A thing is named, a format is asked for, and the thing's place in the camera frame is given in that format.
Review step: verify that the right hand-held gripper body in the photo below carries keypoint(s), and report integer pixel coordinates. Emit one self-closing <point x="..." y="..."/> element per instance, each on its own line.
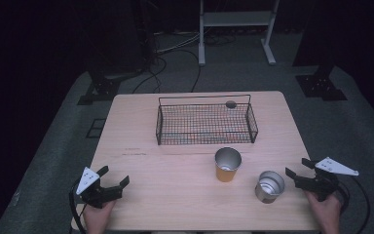
<point x="321" y="185"/>

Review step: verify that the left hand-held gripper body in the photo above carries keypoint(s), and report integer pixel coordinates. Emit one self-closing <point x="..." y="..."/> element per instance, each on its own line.
<point x="95" y="195"/>

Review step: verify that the silver metal cup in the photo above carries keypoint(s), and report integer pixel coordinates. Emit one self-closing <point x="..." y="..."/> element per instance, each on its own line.
<point x="266" y="193"/>

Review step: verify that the orange cup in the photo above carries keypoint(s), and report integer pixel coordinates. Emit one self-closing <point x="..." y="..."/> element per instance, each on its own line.
<point x="225" y="174"/>

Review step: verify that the person's left hand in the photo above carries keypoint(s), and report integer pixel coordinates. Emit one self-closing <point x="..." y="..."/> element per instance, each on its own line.
<point x="95" y="219"/>

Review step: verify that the person's right hand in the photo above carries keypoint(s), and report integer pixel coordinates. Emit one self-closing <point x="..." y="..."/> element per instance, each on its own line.
<point x="328" y="216"/>

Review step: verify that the black metal stand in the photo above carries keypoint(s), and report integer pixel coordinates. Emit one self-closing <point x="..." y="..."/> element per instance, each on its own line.
<point x="102" y="87"/>
<point x="319" y="86"/>

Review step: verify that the dark round disc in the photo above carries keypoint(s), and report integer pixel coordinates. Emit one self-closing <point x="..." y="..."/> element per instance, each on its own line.
<point x="231" y="104"/>

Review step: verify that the white metal table frame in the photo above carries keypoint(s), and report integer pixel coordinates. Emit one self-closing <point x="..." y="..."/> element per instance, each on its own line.
<point x="237" y="18"/>

